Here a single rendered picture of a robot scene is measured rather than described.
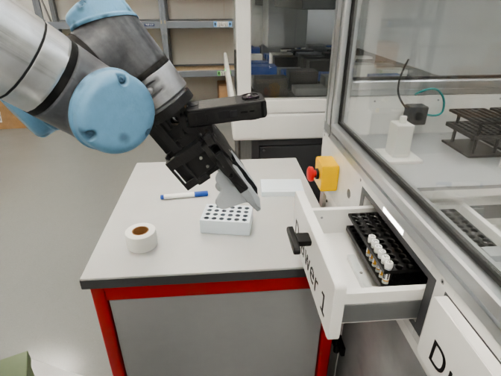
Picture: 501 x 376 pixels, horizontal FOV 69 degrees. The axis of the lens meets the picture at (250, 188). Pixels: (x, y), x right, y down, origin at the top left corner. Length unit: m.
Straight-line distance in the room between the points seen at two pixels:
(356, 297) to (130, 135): 0.40
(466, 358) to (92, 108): 0.48
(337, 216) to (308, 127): 0.69
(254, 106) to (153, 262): 0.47
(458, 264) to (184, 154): 0.39
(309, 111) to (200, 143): 0.93
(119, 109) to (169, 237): 0.62
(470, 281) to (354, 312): 0.17
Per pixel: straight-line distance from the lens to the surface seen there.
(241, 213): 0.93
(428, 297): 0.61
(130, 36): 0.50
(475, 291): 0.52
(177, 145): 0.54
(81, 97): 0.34
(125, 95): 0.34
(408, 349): 0.74
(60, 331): 1.89
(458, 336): 0.53
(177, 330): 0.95
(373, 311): 0.61
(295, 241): 0.63
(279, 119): 1.39
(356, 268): 0.70
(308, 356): 1.07
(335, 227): 0.80
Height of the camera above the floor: 1.28
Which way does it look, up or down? 27 degrees down
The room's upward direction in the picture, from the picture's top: straight up
